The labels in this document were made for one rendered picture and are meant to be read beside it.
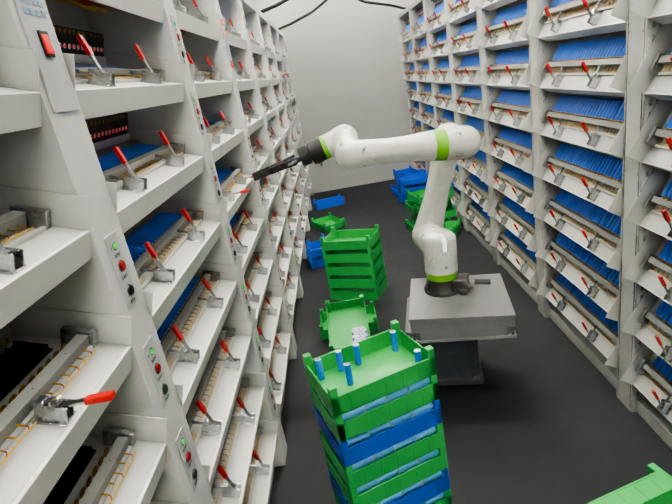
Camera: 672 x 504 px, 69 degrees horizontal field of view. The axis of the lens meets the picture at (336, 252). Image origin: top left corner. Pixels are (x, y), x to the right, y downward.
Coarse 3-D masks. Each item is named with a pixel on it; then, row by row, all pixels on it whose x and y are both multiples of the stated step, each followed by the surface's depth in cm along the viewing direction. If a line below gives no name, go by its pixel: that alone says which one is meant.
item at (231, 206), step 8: (224, 160) 207; (216, 168) 208; (224, 168) 208; (232, 168) 206; (240, 168) 206; (248, 168) 208; (248, 176) 206; (240, 184) 190; (248, 184) 194; (232, 192) 177; (248, 192) 197; (224, 200) 151; (240, 200) 178; (232, 208) 162; (232, 216) 164
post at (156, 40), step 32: (96, 32) 126; (128, 32) 126; (160, 32) 126; (128, 128) 134; (160, 128) 134; (192, 128) 134; (192, 192) 140; (224, 224) 147; (224, 256) 147; (256, 352) 160
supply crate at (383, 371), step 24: (384, 336) 144; (408, 336) 139; (312, 360) 137; (336, 360) 140; (384, 360) 139; (408, 360) 137; (432, 360) 128; (312, 384) 134; (336, 384) 132; (360, 384) 131; (384, 384) 124; (408, 384) 127; (336, 408) 120
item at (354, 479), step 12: (324, 444) 143; (420, 444) 134; (432, 444) 136; (444, 444) 138; (336, 456) 134; (396, 456) 132; (408, 456) 133; (420, 456) 135; (336, 468) 137; (348, 468) 126; (360, 468) 128; (372, 468) 129; (384, 468) 131; (396, 468) 133; (348, 480) 127; (360, 480) 129; (372, 480) 130
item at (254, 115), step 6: (246, 108) 267; (252, 108) 267; (258, 108) 267; (246, 114) 250; (252, 114) 250; (258, 114) 252; (246, 120) 211; (252, 120) 242; (258, 120) 248; (252, 126) 228; (258, 126) 251; (252, 132) 231
